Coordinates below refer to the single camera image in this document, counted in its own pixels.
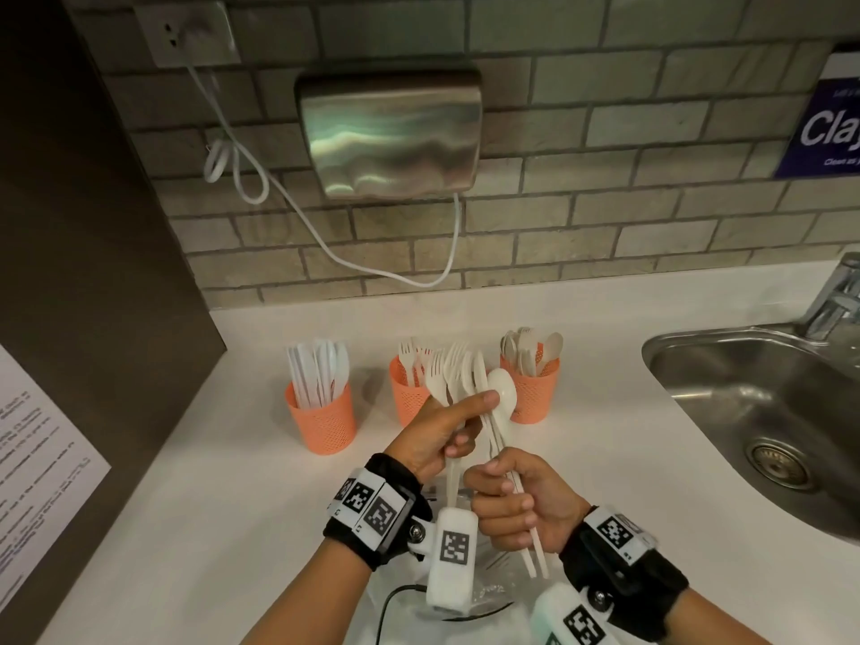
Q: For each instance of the person's right hand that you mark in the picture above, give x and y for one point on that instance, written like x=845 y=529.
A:
x=544 y=507

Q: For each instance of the person's left hand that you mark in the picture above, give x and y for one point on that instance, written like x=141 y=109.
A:
x=426 y=436

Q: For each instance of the person's right thumb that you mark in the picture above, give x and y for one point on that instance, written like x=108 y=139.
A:
x=502 y=463

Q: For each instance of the person's left thumb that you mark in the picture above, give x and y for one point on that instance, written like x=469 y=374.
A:
x=474 y=401

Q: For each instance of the white plastic spoon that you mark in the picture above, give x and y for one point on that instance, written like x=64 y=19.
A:
x=502 y=390

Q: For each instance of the bunch of white plastic forks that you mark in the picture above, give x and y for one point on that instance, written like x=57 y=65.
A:
x=451 y=376

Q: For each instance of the person's right forearm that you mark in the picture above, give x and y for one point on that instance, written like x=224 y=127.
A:
x=705 y=617

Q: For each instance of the person's left forearm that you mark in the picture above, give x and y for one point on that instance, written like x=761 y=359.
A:
x=316 y=591

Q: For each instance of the orange mesh cup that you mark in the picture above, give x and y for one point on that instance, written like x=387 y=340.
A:
x=406 y=402
x=324 y=426
x=534 y=396

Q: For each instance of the group of forks in cup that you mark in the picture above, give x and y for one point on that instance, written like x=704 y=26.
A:
x=411 y=362

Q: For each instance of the group of beige plastic spoons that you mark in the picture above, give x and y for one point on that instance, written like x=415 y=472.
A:
x=531 y=352

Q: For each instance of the clear plastic bowl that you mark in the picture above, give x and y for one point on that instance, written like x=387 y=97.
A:
x=497 y=591

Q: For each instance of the black left wristband with markers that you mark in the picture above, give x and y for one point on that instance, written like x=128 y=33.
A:
x=376 y=507

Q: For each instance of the black wristband with markers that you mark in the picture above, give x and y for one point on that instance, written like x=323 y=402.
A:
x=618 y=550
x=376 y=507

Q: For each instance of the black right wristband with markers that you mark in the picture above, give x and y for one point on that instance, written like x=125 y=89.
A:
x=618 y=550

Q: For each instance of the group of white plastic knives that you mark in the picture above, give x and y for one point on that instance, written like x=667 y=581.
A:
x=316 y=372

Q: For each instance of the stainless steel sink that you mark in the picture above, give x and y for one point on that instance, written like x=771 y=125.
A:
x=739 y=396

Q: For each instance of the sink drain strainer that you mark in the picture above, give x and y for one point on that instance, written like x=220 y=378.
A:
x=781 y=463

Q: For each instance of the chrome faucet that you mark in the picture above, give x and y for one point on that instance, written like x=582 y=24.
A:
x=833 y=295

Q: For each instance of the dark brown cabinet panel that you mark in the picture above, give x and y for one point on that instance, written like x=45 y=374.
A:
x=80 y=228

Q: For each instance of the white paper notice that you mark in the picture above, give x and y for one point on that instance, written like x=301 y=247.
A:
x=40 y=463

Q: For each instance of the white power plug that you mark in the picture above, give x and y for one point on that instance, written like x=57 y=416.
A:
x=201 y=30

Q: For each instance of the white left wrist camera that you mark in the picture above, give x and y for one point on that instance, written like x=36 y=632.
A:
x=453 y=554

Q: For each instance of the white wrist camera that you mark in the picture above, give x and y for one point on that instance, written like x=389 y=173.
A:
x=453 y=554
x=571 y=621

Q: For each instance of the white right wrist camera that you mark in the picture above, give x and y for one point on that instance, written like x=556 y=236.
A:
x=571 y=621

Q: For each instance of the steel wall hand dryer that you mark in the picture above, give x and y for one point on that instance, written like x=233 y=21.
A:
x=390 y=130

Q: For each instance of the blue wall sign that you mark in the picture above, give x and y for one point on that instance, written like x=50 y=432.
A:
x=823 y=127

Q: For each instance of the steel wall socket plate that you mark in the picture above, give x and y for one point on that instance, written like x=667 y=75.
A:
x=158 y=36

